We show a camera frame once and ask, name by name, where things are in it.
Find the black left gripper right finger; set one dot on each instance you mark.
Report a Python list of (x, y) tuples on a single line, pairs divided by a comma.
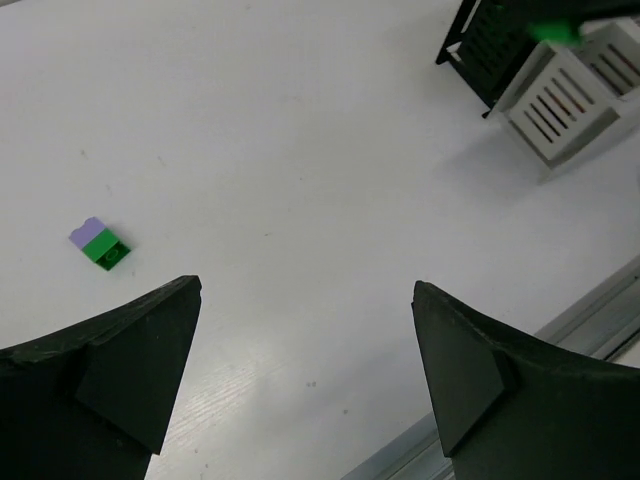
[(510, 406)]

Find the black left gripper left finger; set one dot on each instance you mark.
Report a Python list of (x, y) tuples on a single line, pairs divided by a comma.
[(94, 400)]

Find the green square lego brick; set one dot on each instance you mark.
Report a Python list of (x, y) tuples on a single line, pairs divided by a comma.
[(561, 32)]

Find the white slotted container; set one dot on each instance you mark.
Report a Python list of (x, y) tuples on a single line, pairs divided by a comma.
[(567, 105)]

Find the black slotted container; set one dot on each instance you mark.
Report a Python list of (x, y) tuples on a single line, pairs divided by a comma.
[(487, 44)]

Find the aluminium front rail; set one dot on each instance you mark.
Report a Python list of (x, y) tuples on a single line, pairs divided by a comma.
[(601, 325)]

